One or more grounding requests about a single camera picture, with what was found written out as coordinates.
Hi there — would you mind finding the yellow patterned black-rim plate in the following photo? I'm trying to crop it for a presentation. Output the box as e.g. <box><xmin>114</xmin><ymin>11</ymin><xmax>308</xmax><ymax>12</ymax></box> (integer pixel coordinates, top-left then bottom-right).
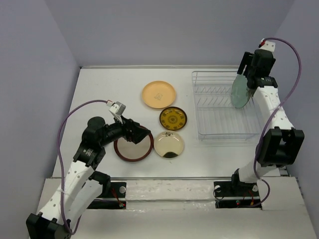
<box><xmin>159</xmin><ymin>107</ymin><xmax>187</xmax><ymax>131</ymax></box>

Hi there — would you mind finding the light blue flower plate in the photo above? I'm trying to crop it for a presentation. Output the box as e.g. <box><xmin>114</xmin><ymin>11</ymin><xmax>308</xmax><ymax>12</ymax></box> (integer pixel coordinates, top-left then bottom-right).
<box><xmin>231</xmin><ymin>75</ymin><xmax>251</xmax><ymax>109</ymax></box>

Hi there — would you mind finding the red rim white plate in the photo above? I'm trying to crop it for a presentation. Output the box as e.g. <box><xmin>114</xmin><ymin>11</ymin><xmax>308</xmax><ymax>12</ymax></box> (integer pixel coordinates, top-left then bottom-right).
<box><xmin>113</xmin><ymin>133</ymin><xmax>154</xmax><ymax>162</ymax></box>

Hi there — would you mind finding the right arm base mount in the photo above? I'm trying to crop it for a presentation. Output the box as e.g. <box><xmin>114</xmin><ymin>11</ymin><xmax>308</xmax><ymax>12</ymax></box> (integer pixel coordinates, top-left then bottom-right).
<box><xmin>213</xmin><ymin>181</ymin><xmax>262</xmax><ymax>209</ymax></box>

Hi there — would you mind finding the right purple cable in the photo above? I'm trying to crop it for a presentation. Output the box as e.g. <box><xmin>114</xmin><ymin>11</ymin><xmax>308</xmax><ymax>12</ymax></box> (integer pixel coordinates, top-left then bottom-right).
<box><xmin>253</xmin><ymin>37</ymin><xmax>302</xmax><ymax>207</ymax></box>

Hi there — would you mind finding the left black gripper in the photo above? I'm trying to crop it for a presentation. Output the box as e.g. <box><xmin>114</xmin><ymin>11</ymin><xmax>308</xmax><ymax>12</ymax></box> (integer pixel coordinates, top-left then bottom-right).
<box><xmin>99</xmin><ymin>114</ymin><xmax>150</xmax><ymax>146</ymax></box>

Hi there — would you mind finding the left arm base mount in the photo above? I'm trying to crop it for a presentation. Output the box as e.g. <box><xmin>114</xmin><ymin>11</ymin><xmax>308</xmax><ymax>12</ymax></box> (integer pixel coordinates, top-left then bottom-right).
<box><xmin>87</xmin><ymin>182</ymin><xmax>127</xmax><ymax>210</ymax></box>

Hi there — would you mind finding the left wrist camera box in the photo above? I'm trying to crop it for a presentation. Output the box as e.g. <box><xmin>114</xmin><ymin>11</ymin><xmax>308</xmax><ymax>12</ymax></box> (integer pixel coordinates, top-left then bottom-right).
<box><xmin>107</xmin><ymin>101</ymin><xmax>126</xmax><ymax>123</ymax></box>

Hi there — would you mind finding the orange round plate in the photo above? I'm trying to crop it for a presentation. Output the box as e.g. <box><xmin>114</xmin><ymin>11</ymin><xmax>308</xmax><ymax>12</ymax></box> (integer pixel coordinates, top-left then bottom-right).
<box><xmin>142</xmin><ymin>81</ymin><xmax>176</xmax><ymax>109</ymax></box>

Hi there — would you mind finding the purple cable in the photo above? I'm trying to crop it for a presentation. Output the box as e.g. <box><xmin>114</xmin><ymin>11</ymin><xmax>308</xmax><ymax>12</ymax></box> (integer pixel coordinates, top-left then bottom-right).
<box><xmin>57</xmin><ymin>99</ymin><xmax>110</xmax><ymax>235</ymax></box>
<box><xmin>253</xmin><ymin>37</ymin><xmax>302</xmax><ymax>207</ymax></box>

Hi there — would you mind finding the white wire dish rack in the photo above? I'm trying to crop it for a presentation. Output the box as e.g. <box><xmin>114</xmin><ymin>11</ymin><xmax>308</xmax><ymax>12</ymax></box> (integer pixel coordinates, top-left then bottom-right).
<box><xmin>192</xmin><ymin>69</ymin><xmax>262</xmax><ymax>141</ymax></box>

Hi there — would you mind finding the cream plate black mark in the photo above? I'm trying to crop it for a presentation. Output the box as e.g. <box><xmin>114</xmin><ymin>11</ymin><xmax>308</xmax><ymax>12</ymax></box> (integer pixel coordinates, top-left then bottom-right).
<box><xmin>154</xmin><ymin>130</ymin><xmax>184</xmax><ymax>159</ymax></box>

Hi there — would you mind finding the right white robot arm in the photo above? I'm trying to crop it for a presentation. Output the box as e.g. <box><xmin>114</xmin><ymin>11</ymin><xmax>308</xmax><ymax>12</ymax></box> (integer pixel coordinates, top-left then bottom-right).
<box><xmin>229</xmin><ymin>49</ymin><xmax>305</xmax><ymax>195</ymax></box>

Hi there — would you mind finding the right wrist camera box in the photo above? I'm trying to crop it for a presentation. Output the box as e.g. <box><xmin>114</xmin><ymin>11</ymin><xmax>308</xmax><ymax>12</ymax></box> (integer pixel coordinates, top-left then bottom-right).
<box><xmin>259</xmin><ymin>39</ymin><xmax>276</xmax><ymax>53</ymax></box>

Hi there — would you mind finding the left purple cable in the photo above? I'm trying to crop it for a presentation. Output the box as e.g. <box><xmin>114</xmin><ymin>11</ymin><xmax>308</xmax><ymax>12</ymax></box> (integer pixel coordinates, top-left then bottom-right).
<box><xmin>57</xmin><ymin>99</ymin><xmax>110</xmax><ymax>235</ymax></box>

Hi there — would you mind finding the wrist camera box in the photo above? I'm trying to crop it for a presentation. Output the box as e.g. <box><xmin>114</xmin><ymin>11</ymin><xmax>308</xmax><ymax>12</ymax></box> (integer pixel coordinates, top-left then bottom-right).
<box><xmin>259</xmin><ymin>39</ymin><xmax>276</xmax><ymax>53</ymax></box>
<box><xmin>107</xmin><ymin>101</ymin><xmax>126</xmax><ymax>123</ymax></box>

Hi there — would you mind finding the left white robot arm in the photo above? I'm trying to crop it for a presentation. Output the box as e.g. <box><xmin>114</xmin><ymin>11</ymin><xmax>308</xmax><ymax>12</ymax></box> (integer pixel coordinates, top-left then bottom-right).
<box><xmin>26</xmin><ymin>117</ymin><xmax>151</xmax><ymax>239</ymax></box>

